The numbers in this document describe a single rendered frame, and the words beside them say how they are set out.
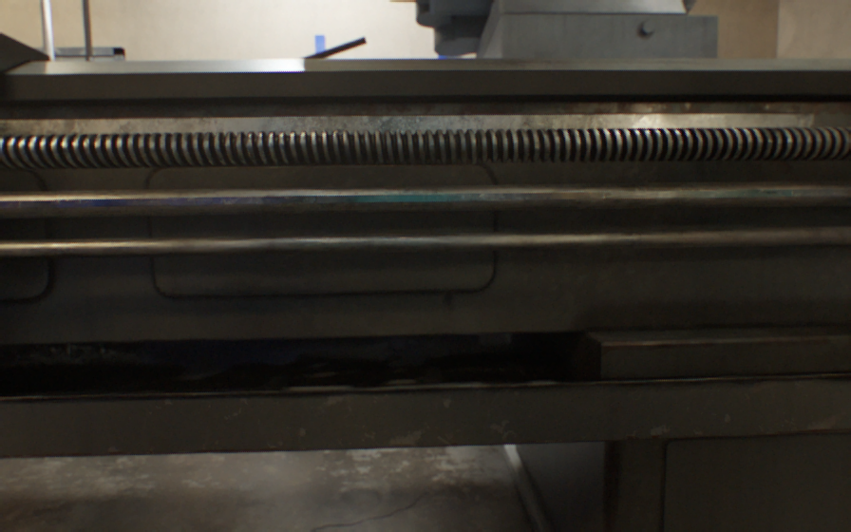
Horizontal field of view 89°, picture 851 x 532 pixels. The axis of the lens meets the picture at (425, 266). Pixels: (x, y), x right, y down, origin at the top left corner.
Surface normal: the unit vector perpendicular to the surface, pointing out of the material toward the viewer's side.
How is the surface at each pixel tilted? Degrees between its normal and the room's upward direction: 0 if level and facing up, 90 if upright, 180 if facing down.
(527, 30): 90
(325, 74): 90
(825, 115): 90
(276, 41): 90
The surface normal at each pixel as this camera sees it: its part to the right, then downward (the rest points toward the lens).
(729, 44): 0.04, 0.08
